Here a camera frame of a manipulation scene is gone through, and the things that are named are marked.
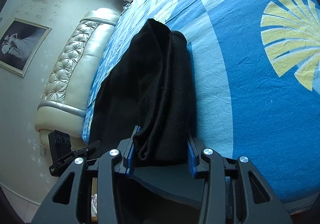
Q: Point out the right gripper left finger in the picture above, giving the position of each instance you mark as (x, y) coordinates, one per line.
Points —
(126, 148)

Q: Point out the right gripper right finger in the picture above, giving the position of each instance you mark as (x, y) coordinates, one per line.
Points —
(197, 166)

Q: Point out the black pants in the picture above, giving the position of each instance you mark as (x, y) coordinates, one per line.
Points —
(148, 96)

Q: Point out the cream tufted leather headboard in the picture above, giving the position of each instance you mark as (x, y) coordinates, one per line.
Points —
(65, 98)

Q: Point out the blue patterned bed sheet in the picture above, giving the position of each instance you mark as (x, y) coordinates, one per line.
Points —
(256, 68)

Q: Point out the framed wall photograph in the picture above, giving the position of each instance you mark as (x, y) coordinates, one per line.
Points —
(20, 40)

